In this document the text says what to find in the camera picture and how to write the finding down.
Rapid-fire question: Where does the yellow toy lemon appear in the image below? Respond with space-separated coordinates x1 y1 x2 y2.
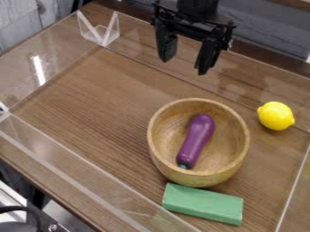
256 101 295 131

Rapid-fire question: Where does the purple toy eggplant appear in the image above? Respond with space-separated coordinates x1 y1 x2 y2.
175 114 215 169

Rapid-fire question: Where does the black cable lower left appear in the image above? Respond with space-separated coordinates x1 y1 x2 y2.
0 206 44 232

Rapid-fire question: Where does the brown wooden bowl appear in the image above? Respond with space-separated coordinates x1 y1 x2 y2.
146 98 251 188

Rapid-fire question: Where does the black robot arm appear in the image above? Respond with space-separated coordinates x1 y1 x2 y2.
149 0 236 75

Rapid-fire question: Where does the green rectangular sponge block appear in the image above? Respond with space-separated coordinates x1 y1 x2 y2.
161 183 243 226

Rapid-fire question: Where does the clear acrylic front wall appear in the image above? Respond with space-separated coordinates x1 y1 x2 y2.
0 112 200 232

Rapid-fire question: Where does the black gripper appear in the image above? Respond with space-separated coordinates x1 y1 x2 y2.
151 0 236 75

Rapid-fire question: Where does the clear acrylic corner bracket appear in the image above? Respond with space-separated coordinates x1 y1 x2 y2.
76 11 120 47

